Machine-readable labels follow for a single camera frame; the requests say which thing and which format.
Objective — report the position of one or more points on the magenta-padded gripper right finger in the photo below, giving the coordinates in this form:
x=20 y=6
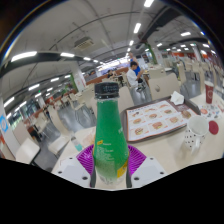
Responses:
x=148 y=170

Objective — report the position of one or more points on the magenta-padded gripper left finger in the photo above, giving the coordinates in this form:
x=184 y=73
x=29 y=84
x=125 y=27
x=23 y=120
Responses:
x=71 y=170

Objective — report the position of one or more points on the green drink bottle black cap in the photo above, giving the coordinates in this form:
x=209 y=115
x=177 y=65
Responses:
x=110 y=140

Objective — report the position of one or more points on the white side table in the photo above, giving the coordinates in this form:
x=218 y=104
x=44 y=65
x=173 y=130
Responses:
x=26 y=151

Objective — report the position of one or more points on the group of beige chairs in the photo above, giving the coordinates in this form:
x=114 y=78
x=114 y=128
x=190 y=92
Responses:
x=56 y=120

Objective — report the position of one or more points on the white polka-dot mug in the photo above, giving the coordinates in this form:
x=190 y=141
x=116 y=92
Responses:
x=195 y=133

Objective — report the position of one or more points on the brown food piece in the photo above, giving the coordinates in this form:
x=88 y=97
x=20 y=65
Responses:
x=186 y=114

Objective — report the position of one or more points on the beige chair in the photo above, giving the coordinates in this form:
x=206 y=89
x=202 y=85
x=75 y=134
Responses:
x=126 y=98
x=163 y=87

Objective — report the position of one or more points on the crumpled white napkin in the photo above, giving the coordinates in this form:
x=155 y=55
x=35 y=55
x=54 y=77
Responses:
x=177 y=98

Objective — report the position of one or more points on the white banner blue sign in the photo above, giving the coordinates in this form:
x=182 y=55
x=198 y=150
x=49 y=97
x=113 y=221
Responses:
x=4 y=123

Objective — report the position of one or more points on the person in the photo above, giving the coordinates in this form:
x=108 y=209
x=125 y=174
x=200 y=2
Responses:
x=136 y=69
x=132 y=78
x=110 y=74

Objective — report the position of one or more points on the red paper cup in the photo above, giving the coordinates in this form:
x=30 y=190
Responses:
x=209 y=93

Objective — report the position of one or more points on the group of ceiling lights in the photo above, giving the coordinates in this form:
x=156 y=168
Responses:
x=23 y=56

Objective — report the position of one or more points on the ceiling air conditioner unit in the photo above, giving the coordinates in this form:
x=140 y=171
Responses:
x=84 y=43

